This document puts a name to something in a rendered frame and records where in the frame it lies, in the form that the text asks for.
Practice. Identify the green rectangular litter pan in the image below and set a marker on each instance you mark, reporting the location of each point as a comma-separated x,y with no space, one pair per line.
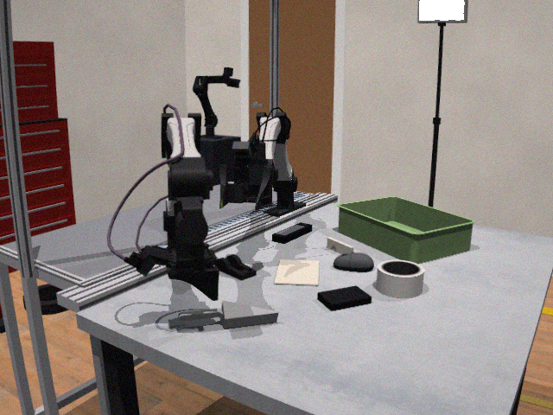
412,219

